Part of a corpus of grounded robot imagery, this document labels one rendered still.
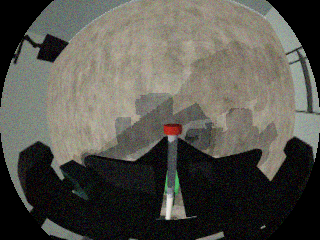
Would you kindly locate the green u-shaped cradle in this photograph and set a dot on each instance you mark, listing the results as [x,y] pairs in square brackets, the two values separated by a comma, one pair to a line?
[177,186]

